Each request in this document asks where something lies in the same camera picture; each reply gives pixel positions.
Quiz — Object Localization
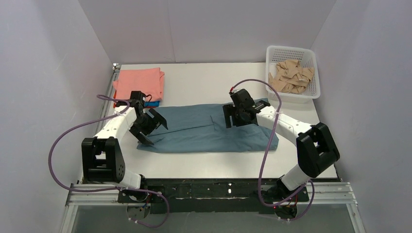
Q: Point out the grey-blue t shirt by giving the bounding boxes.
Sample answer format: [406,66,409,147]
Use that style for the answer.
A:
[137,104,272,153]

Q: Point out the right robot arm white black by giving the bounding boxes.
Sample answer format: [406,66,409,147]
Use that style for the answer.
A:
[223,89,340,198]

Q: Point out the pink folded t shirt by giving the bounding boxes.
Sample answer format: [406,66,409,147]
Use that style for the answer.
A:
[112,67,165,101]

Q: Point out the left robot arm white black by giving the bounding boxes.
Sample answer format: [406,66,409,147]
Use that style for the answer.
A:
[81,91,168,189]

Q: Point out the white plastic basket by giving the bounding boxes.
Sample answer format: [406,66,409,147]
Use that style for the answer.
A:
[265,46,321,103]

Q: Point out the beige crumpled t shirt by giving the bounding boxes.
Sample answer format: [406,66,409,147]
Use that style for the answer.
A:
[268,59,315,94]

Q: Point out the aluminium left side rail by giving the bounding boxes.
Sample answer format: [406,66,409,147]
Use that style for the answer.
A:
[78,64,121,184]

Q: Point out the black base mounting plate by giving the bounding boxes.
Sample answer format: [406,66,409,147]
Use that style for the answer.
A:
[118,178,286,214]

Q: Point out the blue folded t shirt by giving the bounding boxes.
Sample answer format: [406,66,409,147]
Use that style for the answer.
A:
[144,101,160,108]

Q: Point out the aluminium front frame rail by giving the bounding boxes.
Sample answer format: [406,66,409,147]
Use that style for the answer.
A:
[59,182,365,233]

